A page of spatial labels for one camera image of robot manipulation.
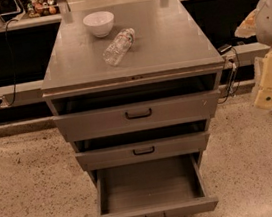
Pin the grey top drawer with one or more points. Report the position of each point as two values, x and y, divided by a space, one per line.
139 116

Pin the grey middle drawer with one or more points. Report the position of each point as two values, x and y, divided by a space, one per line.
142 151

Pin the clear plastic water bottle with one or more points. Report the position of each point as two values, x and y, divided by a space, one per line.
117 49

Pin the grey bottom drawer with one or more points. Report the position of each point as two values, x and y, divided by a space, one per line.
166 187

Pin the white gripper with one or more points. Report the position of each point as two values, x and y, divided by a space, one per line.
271 22

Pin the group of small jars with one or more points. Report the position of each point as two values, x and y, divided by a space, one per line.
40 8

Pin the black power adapter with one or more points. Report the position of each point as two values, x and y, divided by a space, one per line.
225 48

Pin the white ceramic bowl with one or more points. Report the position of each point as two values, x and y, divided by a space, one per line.
100 23

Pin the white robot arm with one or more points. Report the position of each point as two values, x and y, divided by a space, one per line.
259 23

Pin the grey drawer cabinet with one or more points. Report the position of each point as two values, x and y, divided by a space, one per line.
169 57

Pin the grey drawer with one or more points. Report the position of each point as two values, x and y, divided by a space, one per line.
142 151
139 116
166 187

